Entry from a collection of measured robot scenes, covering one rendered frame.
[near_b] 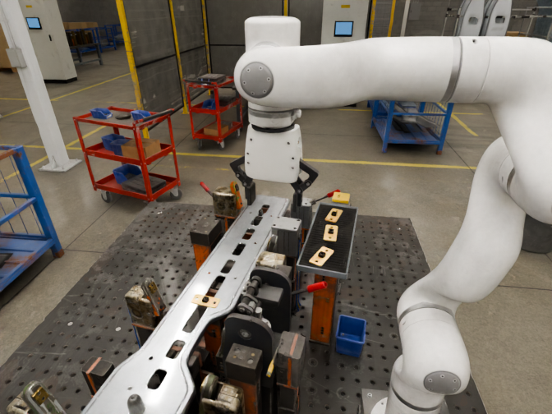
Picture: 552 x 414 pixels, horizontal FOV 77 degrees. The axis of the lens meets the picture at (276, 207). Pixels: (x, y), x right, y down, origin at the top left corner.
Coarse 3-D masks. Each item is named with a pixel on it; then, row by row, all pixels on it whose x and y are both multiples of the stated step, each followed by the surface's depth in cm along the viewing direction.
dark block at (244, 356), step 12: (240, 348) 77; (252, 348) 77; (228, 360) 74; (240, 360) 74; (252, 360) 75; (228, 372) 76; (240, 372) 74; (252, 372) 73; (240, 384) 77; (252, 384) 76; (252, 396) 78; (252, 408) 81
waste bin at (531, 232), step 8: (528, 216) 278; (528, 224) 280; (536, 224) 276; (544, 224) 273; (528, 232) 282; (536, 232) 279; (544, 232) 276; (528, 240) 285; (536, 240) 281; (544, 240) 279; (528, 248) 287; (536, 248) 284; (544, 248) 283
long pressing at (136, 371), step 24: (240, 216) 148; (264, 216) 147; (240, 240) 132; (264, 240) 132; (216, 264) 120; (240, 264) 120; (192, 288) 110; (240, 288) 109; (168, 312) 102; (192, 312) 101; (216, 312) 101; (168, 336) 94; (192, 336) 94; (144, 360) 87; (168, 360) 87; (120, 384) 82; (144, 384) 82; (168, 384) 82; (192, 384) 81; (96, 408) 77; (120, 408) 77; (168, 408) 77
